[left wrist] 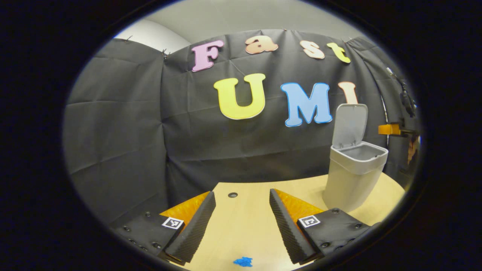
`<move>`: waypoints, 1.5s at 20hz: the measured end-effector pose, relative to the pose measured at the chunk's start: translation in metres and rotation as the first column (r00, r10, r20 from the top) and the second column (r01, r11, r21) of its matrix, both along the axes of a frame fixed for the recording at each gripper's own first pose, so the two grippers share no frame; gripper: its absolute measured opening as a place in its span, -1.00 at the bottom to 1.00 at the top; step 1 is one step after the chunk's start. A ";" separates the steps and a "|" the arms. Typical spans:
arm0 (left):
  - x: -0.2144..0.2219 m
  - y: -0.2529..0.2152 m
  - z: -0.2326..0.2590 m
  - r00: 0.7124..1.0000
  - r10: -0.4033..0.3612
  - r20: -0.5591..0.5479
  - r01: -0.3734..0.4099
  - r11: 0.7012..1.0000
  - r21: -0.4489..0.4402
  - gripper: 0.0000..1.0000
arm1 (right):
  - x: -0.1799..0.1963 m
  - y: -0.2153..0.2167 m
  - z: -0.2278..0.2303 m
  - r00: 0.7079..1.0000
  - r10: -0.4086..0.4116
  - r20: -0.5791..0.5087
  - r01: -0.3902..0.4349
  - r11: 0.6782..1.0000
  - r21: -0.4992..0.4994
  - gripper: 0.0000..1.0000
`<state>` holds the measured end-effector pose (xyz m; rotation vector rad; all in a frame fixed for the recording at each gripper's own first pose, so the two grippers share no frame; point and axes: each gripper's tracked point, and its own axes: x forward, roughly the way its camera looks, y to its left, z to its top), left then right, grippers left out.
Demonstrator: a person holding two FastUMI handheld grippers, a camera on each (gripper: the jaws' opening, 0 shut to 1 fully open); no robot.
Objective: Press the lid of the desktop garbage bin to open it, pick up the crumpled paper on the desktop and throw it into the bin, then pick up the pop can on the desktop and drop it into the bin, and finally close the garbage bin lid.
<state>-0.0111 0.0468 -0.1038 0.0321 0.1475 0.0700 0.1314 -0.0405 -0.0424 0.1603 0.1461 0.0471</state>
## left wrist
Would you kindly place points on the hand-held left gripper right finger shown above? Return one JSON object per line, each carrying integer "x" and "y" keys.
{"x": 288, "y": 233}

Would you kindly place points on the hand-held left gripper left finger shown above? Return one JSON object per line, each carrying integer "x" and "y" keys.
{"x": 196, "y": 229}

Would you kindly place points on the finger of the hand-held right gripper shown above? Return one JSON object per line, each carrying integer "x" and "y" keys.
{"x": 388, "y": 129}

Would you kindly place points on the blue paper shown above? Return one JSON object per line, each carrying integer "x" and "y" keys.
{"x": 243, "y": 261}

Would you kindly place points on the white desktop garbage bin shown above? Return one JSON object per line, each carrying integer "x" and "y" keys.
{"x": 352, "y": 177}

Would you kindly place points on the wooden desktop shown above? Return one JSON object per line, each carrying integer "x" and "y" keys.
{"x": 244, "y": 229}

